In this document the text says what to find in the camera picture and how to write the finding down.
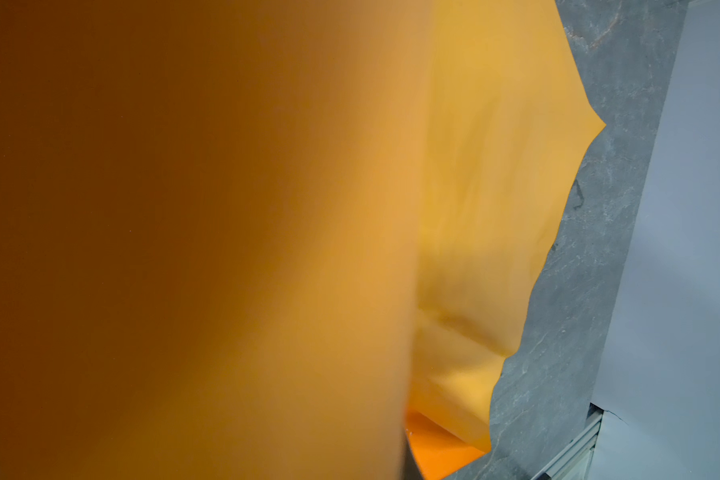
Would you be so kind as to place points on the orange yellow wrapping paper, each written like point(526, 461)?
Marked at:
point(272, 239)

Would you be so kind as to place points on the aluminium mounting rail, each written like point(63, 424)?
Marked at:
point(574, 461)

